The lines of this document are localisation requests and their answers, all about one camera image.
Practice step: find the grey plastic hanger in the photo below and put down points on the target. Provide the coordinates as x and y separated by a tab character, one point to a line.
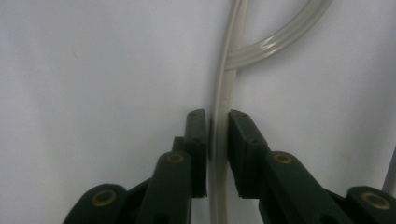
222	102

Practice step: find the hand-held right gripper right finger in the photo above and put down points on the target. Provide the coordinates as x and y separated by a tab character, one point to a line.
258	161

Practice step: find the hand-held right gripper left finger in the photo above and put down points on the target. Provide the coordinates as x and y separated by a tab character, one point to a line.
193	155

